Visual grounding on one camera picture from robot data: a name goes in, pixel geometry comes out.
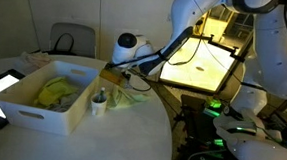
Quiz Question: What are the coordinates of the black camera clamp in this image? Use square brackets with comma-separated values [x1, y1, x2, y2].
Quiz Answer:
[189, 32, 250, 64]

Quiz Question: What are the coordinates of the black bag strap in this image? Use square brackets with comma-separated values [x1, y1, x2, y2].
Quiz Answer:
[52, 31, 76, 56]

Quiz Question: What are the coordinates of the white plastic basket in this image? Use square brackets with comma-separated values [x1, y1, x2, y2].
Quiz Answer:
[0, 56, 101, 138]

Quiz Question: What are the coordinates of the bright yellow towel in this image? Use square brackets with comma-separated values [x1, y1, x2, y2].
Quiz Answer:
[33, 74, 81, 110]

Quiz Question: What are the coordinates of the yellow wrist mount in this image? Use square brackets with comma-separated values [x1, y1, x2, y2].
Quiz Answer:
[98, 66, 128, 88]

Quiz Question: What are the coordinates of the black robot cart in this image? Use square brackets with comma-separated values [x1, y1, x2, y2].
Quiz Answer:
[172, 91, 238, 160]

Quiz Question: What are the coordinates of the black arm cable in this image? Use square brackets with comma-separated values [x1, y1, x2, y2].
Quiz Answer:
[164, 17, 205, 69]

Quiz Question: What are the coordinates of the grey chair with bag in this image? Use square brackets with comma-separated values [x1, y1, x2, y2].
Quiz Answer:
[48, 21, 99, 59]

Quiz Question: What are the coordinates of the white ceramic mug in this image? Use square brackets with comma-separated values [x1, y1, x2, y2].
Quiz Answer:
[89, 95, 109, 118]

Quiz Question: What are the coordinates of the pink crumpled cloth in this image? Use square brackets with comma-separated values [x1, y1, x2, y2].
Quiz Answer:
[18, 50, 57, 75]

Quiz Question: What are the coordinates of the green Expo marker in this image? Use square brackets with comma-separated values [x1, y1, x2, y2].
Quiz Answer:
[96, 86, 108, 104]

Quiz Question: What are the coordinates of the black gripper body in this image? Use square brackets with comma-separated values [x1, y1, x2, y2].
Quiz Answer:
[120, 70, 134, 89]

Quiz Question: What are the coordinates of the light green towel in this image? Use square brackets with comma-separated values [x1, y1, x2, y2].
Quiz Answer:
[109, 83, 152, 112]

